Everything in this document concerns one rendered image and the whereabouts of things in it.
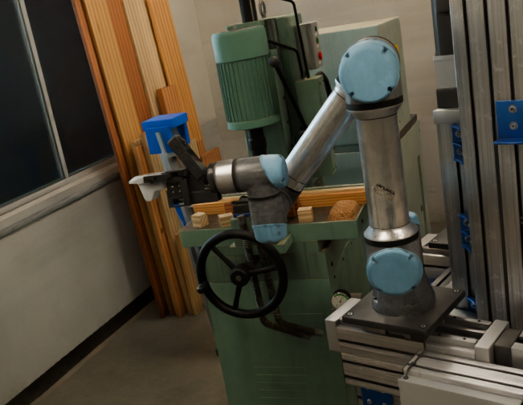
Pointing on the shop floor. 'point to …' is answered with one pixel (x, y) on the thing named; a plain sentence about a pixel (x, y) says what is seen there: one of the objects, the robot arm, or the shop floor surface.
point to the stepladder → (177, 121)
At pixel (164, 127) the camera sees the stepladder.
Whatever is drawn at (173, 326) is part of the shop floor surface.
